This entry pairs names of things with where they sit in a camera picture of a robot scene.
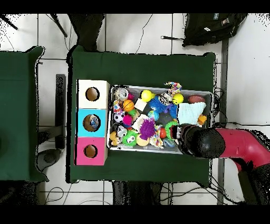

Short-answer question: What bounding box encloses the colourful polka dot cloth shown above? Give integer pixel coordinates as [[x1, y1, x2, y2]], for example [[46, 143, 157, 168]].
[[149, 134, 165, 148]]

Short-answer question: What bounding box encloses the mint green knitted cloth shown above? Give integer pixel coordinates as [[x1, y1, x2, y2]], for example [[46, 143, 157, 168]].
[[177, 101, 207, 126]]

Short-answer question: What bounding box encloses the wooden box with three holes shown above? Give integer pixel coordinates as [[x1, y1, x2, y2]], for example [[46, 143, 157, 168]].
[[75, 79, 111, 166]]

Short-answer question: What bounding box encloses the clear mesh bin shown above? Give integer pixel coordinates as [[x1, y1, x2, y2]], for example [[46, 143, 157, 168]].
[[107, 84, 214, 155]]

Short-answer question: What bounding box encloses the small orange basketball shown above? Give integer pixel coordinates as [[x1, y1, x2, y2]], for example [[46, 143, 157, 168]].
[[122, 99, 135, 112]]

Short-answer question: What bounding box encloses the purple spiky ball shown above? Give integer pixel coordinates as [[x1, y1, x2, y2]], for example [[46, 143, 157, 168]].
[[140, 118, 157, 140]]

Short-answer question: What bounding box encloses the dark green table cloth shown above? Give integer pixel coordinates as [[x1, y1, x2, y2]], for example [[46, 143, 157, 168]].
[[67, 45, 217, 184], [0, 45, 46, 183]]

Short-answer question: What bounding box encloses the small brown football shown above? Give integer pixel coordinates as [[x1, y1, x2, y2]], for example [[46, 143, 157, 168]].
[[188, 95, 207, 104]]

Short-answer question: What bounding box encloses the orange plastic building block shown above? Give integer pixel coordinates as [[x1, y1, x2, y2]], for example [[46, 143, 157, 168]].
[[197, 115, 208, 126]]

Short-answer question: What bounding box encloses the black backpack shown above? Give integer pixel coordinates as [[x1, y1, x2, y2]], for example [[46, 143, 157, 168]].
[[182, 13, 249, 47]]

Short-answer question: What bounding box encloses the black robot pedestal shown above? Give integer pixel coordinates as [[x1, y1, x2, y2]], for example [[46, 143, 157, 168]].
[[110, 181, 169, 206]]

